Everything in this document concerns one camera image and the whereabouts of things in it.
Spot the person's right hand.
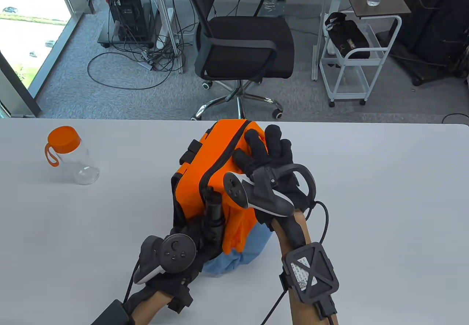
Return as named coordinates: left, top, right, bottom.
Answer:
left=233, top=124, right=316, bottom=225

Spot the person's left hand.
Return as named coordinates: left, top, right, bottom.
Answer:
left=125, top=226, right=206, bottom=314

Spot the black folding umbrella pink handle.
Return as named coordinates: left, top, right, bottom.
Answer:
left=203, top=188, right=225, bottom=245

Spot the orange and blue school bag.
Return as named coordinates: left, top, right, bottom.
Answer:
left=171, top=119, right=280, bottom=276

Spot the clear bottle with orange lid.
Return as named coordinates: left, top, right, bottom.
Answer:
left=44, top=126, right=100, bottom=185

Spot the person's right forearm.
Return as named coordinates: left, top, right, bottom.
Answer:
left=270, top=209, right=339, bottom=325

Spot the black bag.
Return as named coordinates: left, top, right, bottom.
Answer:
left=324, top=12, right=371, bottom=59

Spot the clear plastic bag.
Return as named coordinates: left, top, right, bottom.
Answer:
left=262, top=0, right=287, bottom=18

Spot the left hand controller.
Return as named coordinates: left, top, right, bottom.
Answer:
left=133, top=233, right=197, bottom=285

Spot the hand controller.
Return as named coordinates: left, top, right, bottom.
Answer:
left=133, top=233, right=197, bottom=285
left=223, top=164, right=317, bottom=218

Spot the right hand controller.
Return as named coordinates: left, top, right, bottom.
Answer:
left=223, top=164, right=317, bottom=218

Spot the black office chair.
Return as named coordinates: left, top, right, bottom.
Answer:
left=177, top=0, right=296, bottom=121

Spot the black computer tower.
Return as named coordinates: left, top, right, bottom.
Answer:
left=97, top=0, right=155, bottom=48

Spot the black equipment stand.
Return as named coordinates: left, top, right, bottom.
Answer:
left=377, top=0, right=469, bottom=87

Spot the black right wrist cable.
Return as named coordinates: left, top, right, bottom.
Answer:
left=259, top=200, right=329, bottom=325

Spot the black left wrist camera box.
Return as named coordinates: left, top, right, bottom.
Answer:
left=90, top=299, right=133, bottom=325

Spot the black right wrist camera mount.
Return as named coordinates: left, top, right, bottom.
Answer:
left=280, top=243, right=340, bottom=322

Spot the aluminium frame post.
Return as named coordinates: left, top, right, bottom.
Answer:
left=152, top=0, right=186, bottom=75

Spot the black floor cable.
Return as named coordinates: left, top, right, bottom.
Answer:
left=87, top=52, right=177, bottom=91

